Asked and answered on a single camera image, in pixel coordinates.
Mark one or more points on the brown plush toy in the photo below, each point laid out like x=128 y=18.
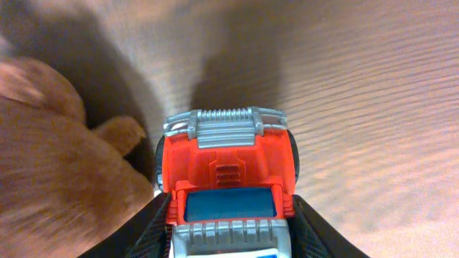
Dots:
x=64 y=187

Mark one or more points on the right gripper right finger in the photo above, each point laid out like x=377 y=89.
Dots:
x=312 y=236

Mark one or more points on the red toy fire truck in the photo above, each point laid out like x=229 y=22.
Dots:
x=231 y=176

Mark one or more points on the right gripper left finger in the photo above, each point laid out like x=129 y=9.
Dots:
x=146 y=235

